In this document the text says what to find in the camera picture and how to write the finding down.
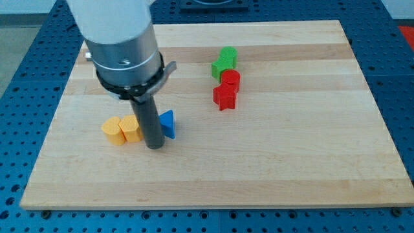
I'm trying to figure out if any red cylinder block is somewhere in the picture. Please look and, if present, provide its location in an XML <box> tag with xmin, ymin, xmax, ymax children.
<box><xmin>221</xmin><ymin>69</ymin><xmax>241</xmax><ymax>93</ymax></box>

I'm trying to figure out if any yellow heart block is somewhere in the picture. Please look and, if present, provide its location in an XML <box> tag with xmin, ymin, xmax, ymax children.
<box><xmin>101</xmin><ymin>116</ymin><xmax>126</xmax><ymax>146</ymax></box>

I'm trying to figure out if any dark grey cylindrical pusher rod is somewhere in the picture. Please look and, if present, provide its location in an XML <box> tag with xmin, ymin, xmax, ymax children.
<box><xmin>130</xmin><ymin>96</ymin><xmax>165</xmax><ymax>150</ymax></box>

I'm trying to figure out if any blue triangle block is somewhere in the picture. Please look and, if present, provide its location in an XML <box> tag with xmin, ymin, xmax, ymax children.
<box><xmin>159</xmin><ymin>110</ymin><xmax>175</xmax><ymax>139</ymax></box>

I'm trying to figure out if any black clamp ring mount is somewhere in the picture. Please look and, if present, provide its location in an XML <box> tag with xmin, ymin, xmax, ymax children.
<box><xmin>91</xmin><ymin>53</ymin><xmax>177</xmax><ymax>103</ymax></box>

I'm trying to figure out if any red star block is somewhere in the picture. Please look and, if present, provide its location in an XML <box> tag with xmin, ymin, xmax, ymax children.
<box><xmin>213</xmin><ymin>82</ymin><xmax>237</xmax><ymax>111</ymax></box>

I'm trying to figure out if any yellow hexagon block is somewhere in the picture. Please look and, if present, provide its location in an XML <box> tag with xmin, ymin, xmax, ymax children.
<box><xmin>119</xmin><ymin>115</ymin><xmax>144</xmax><ymax>142</ymax></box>

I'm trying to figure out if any green cylinder block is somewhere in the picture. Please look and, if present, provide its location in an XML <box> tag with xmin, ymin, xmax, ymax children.
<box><xmin>219</xmin><ymin>46</ymin><xmax>238</xmax><ymax>68</ymax></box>

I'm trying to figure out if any light wooden board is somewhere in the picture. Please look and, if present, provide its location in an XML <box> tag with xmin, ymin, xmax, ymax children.
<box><xmin>20</xmin><ymin>20</ymin><xmax>413</xmax><ymax>210</ymax></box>

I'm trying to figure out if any green cube block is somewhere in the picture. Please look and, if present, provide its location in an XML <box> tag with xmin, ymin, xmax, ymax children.
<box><xmin>211</xmin><ymin>57</ymin><xmax>234</xmax><ymax>83</ymax></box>

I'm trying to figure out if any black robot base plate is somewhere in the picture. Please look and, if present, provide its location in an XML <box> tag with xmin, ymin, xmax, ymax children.
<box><xmin>177</xmin><ymin>0</ymin><xmax>250</xmax><ymax>12</ymax></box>

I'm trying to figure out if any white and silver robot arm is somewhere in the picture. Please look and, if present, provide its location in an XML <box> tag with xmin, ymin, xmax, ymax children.
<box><xmin>67</xmin><ymin>0</ymin><xmax>177</xmax><ymax>150</ymax></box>

